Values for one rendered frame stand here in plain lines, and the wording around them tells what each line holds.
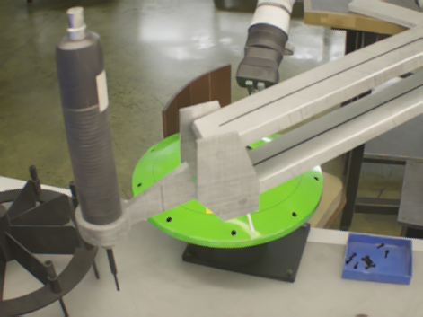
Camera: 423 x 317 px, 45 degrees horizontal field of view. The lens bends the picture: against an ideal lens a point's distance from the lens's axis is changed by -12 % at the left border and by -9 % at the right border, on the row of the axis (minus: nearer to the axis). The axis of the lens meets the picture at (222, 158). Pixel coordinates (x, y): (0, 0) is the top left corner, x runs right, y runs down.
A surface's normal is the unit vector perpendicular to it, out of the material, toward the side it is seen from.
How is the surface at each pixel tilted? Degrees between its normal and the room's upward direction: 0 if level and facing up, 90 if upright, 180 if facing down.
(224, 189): 90
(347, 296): 0
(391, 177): 0
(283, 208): 23
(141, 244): 0
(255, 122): 17
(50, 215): 86
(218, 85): 90
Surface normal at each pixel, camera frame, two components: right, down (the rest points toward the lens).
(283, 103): -0.28, -0.73
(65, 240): 0.02, 0.53
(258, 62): -0.16, -0.40
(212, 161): 0.32, 0.54
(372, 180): 0.00, -0.82
